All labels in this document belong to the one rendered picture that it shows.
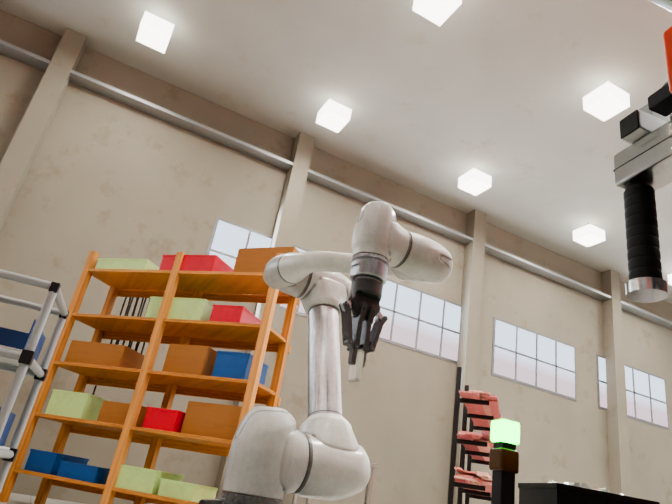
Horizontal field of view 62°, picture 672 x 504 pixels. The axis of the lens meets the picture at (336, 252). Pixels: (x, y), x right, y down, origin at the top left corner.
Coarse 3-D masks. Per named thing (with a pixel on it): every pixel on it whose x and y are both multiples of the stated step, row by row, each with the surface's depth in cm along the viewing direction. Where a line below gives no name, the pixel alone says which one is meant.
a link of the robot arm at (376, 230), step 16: (368, 208) 136; (384, 208) 136; (368, 224) 134; (384, 224) 134; (352, 240) 136; (368, 240) 132; (384, 240) 132; (400, 240) 135; (352, 256) 135; (384, 256) 132; (400, 256) 136
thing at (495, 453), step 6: (492, 450) 102; (498, 450) 100; (504, 450) 100; (510, 450) 100; (516, 450) 101; (492, 456) 101; (498, 456) 100; (504, 456) 99; (510, 456) 100; (516, 456) 100; (492, 462) 101; (498, 462) 99; (504, 462) 99; (510, 462) 99; (516, 462) 100; (492, 468) 100; (498, 468) 99; (504, 468) 98; (510, 468) 99; (516, 468) 99
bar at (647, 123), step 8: (632, 112) 71; (640, 112) 70; (624, 120) 72; (632, 120) 71; (640, 120) 70; (648, 120) 70; (656, 120) 71; (624, 128) 72; (632, 128) 70; (640, 128) 69; (648, 128) 70; (656, 128) 70; (624, 136) 71; (632, 136) 71; (640, 136) 71
